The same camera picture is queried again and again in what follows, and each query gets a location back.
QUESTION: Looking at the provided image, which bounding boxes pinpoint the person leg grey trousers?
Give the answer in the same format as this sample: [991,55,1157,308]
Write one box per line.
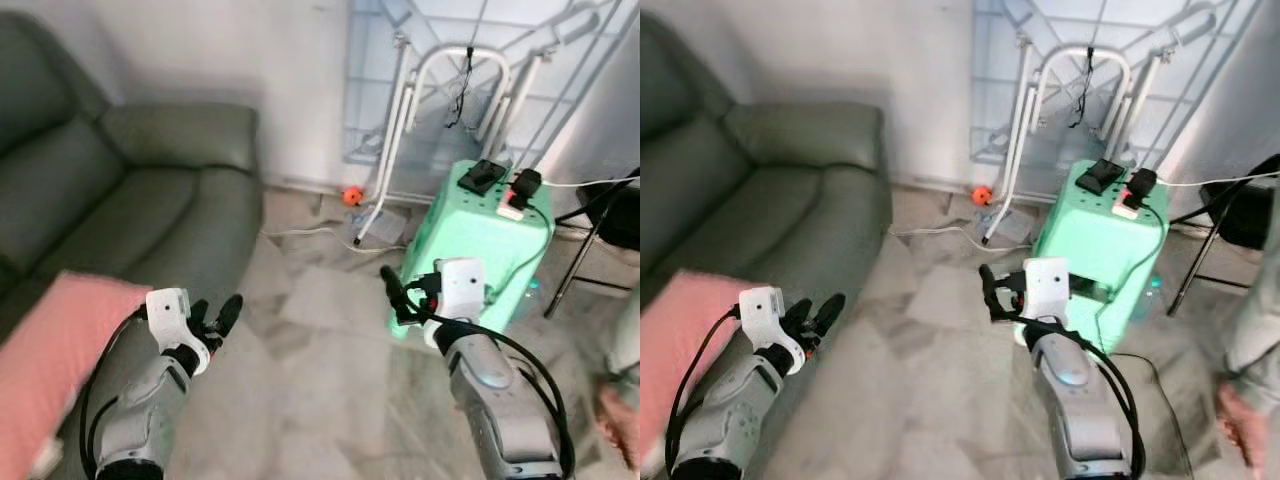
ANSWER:
[595,290,641,471]

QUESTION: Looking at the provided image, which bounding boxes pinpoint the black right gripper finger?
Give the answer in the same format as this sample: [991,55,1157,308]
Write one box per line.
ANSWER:
[979,263,1007,323]
[381,265,413,323]

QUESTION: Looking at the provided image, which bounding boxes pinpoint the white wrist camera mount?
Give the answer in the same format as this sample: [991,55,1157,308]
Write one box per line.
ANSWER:
[1015,257,1071,346]
[425,258,488,346]
[145,287,213,376]
[738,286,809,376]

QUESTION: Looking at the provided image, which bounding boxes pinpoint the flat black power adapter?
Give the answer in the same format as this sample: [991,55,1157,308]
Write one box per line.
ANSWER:
[1088,157,1131,196]
[460,158,511,196]

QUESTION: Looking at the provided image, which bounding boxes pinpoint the green leather sofa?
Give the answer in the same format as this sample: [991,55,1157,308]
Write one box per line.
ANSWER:
[0,10,266,480]
[640,10,893,471]

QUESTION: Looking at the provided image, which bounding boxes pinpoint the black plug adapter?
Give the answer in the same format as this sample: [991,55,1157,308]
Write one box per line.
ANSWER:
[1125,168,1159,209]
[510,170,544,211]

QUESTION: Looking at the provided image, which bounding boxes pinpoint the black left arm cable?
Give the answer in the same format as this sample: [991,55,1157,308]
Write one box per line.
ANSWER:
[665,305,743,471]
[78,305,151,471]

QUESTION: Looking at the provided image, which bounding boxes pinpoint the pink pillow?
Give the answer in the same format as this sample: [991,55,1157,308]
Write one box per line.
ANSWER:
[0,270,151,476]
[640,268,746,451]

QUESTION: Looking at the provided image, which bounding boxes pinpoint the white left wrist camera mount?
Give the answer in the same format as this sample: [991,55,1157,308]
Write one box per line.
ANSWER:
[145,287,213,376]
[738,286,809,376]

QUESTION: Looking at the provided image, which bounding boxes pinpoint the white folding table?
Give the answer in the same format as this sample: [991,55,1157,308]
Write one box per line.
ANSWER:
[343,0,641,246]
[968,0,1263,246]

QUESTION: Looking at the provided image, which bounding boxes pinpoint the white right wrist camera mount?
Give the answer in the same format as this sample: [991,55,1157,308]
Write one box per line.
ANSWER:
[425,258,488,346]
[1015,257,1071,346]

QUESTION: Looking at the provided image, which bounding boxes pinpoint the black folding chair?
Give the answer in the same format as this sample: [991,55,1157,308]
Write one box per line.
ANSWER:
[545,165,641,321]
[1165,153,1280,319]

